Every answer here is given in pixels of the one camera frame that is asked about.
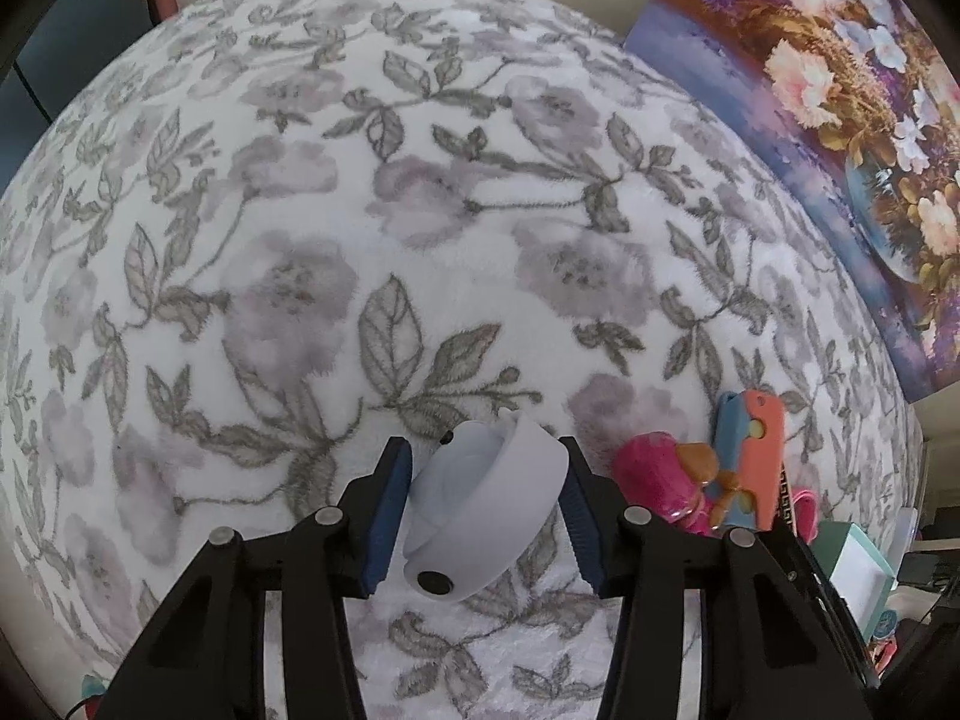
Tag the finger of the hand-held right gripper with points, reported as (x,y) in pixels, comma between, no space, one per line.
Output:
(825,600)

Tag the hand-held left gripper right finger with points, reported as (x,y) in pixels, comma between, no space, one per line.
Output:
(581,517)

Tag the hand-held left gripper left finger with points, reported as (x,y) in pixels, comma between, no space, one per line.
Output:
(386,510)

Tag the teal cardboard box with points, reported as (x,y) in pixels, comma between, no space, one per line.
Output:
(855,562)

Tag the white plastic toy piece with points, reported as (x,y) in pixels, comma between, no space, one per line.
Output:
(495,495)

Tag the pink doll figure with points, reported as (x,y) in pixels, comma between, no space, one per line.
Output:
(660,472)

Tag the orange and blue plastic toy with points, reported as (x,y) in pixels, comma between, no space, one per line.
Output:
(757,457)

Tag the floral printed blanket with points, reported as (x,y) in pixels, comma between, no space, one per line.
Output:
(375,202)

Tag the floral painting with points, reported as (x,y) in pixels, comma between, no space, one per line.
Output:
(787,127)

